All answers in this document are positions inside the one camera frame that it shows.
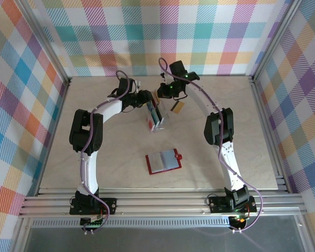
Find clear acrylic card stand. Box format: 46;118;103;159
144;90;169;132

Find red leather card holder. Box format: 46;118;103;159
145;148;183;175

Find teal credit card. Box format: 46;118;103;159
150;108;161;124

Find gold card with black stripe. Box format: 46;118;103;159
169;101;185;115

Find white card with red dot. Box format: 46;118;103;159
145;115;155;131

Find plaid cloth panel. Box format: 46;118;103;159
0;0;68;252
253;0;315;252
33;0;295;78

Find aluminium base beam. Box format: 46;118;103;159
18;190;309;218

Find green circuit board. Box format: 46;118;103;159
80;216;107;232

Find grey metal sheet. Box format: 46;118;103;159
15;225;313;252

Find orange circuit board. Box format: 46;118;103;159
228;214;249;228

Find aluminium side rail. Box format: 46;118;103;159
35;77;73;197
250;76;289;195

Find aluminium frame post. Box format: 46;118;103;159
251;0;304;82
20;0;71;86

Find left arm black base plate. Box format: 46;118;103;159
69;197;118;216

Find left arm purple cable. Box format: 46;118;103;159
78;70;137;236

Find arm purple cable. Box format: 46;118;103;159
78;70;137;236
159;57;265;234

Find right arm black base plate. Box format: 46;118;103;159
208;195;257;214

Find slotted grey cable duct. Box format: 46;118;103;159
31;219;230;228

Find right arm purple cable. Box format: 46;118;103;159
159;57;265;234

